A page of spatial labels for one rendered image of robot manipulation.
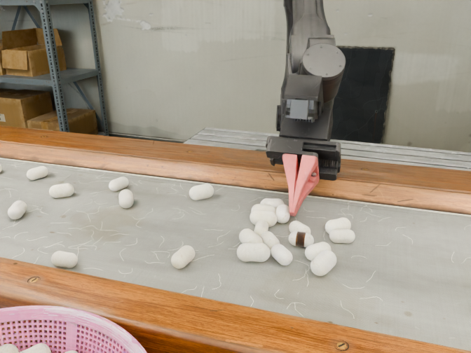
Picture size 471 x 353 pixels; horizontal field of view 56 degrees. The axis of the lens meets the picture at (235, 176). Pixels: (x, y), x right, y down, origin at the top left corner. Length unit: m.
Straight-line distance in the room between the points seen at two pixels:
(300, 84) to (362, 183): 0.20
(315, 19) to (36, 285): 0.55
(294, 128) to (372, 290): 0.25
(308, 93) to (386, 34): 1.97
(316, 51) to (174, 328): 0.40
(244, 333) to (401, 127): 2.28
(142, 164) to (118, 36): 2.29
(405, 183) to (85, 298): 0.47
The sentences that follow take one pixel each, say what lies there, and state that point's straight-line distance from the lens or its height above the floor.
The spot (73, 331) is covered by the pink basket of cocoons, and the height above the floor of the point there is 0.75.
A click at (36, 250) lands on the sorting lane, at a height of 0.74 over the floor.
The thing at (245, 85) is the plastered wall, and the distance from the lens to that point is 2.70.
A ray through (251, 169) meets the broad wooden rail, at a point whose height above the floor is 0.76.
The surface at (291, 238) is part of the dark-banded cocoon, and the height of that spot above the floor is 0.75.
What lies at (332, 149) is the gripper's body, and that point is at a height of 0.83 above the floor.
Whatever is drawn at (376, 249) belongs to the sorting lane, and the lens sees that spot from 0.57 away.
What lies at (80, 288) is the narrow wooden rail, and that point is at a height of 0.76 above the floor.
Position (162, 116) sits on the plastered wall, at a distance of 2.98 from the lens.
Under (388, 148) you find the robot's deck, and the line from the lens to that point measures 1.15.
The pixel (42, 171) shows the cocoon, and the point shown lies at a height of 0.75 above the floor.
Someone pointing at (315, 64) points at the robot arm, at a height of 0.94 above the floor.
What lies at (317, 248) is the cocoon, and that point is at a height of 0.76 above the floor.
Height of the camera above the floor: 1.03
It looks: 23 degrees down
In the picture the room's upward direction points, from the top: straight up
